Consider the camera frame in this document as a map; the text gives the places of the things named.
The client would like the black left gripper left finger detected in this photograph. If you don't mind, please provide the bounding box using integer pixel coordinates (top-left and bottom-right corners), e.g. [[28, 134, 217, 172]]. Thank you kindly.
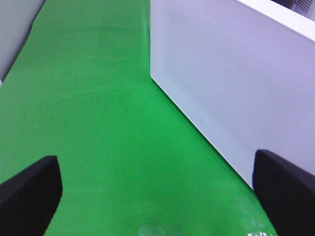
[[0, 155, 63, 236]]

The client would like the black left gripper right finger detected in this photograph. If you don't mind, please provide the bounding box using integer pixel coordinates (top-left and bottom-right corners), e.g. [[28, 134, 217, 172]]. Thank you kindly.
[[252, 149, 315, 236]]

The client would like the white microwave door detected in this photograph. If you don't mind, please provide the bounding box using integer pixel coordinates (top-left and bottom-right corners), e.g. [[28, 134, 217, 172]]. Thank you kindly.
[[151, 0, 315, 185]]

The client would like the white microwave oven body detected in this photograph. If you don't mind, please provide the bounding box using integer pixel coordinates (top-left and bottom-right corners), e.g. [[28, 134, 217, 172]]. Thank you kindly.
[[269, 0, 315, 20]]

